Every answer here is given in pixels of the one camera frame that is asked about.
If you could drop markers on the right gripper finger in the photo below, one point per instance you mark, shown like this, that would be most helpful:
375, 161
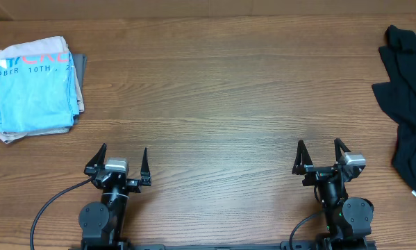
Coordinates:
340, 150
303, 162

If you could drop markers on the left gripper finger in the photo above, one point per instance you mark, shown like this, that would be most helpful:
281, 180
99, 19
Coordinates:
145, 171
98, 159

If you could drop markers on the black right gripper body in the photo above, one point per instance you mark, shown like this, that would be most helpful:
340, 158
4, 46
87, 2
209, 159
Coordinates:
317, 173

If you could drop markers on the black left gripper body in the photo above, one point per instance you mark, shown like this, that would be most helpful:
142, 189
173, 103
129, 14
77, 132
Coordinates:
133, 185

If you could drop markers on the black t-shirt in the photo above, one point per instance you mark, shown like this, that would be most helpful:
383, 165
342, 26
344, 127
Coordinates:
397, 97

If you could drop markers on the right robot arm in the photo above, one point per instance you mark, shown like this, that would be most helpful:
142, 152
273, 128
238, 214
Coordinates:
348, 220

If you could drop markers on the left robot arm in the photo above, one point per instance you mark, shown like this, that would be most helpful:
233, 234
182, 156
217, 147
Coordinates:
102, 221

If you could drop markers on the light blue folded t-shirt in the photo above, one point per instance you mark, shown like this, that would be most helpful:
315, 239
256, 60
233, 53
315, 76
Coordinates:
37, 92

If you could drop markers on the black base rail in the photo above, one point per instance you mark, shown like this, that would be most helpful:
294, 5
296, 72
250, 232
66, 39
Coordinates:
284, 245

